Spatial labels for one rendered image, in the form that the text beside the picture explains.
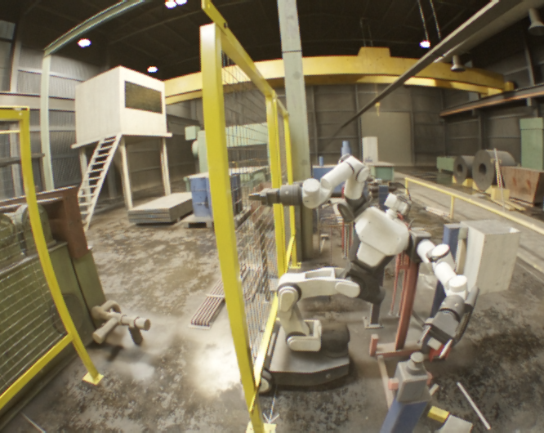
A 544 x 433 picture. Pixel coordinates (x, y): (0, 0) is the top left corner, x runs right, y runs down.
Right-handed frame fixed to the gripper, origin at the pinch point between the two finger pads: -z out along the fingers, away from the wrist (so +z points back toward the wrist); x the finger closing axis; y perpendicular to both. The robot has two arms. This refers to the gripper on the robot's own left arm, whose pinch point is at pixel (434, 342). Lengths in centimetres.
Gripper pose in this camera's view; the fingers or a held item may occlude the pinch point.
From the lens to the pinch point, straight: 84.9
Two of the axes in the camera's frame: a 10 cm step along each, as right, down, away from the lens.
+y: 0.6, 8.1, 5.8
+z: 7.6, -4.1, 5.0
